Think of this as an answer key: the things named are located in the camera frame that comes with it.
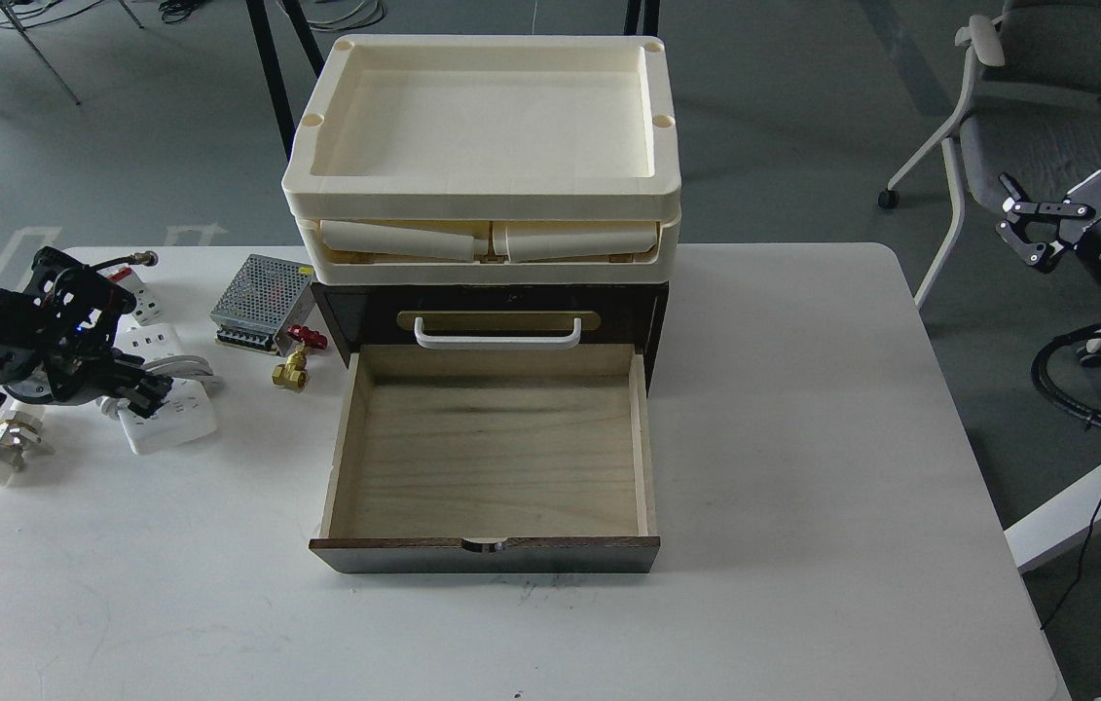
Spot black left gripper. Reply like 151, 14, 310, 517
0, 247, 224, 419

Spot white power strip with cable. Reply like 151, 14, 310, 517
100, 322, 224, 456

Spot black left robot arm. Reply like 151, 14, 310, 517
0, 245, 215, 419

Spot grey office chair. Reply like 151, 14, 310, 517
877, 0, 1101, 369

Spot metal mesh power supply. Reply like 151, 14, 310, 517
210, 254, 314, 355

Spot white side table edge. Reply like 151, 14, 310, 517
985, 418, 1101, 576

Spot open wooden drawer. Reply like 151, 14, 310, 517
310, 346, 661, 573

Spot cream plastic top tray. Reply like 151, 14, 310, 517
282, 34, 680, 222

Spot brass valve red handle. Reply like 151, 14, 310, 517
273, 324, 328, 391

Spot white drawer handle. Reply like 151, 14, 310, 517
413, 316, 584, 351

